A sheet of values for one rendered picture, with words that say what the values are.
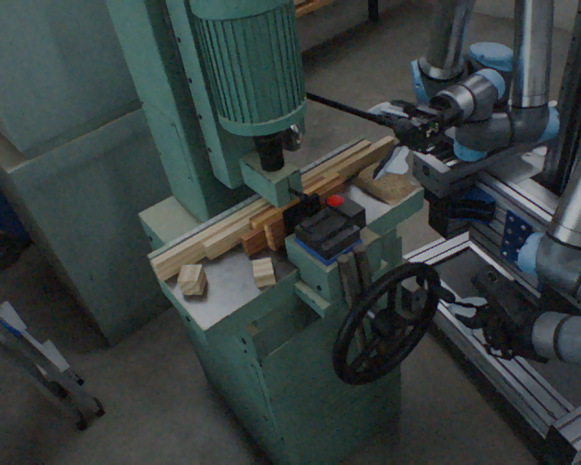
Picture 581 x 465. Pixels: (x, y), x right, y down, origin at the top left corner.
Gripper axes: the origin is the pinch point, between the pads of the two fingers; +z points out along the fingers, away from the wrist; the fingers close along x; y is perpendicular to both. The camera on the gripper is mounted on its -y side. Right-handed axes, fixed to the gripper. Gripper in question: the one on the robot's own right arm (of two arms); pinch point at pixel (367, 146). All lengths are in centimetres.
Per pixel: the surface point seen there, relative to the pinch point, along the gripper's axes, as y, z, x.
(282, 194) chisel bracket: -11.7, 14.1, 9.0
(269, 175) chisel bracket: -14.3, 14.8, 5.2
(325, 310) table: 8.5, 21.6, 23.6
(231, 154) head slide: -24.8, 17.1, 2.9
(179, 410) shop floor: -58, 48, 107
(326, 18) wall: -262, -197, 76
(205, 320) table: -2.8, 41.5, 19.6
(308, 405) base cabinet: -3, 24, 67
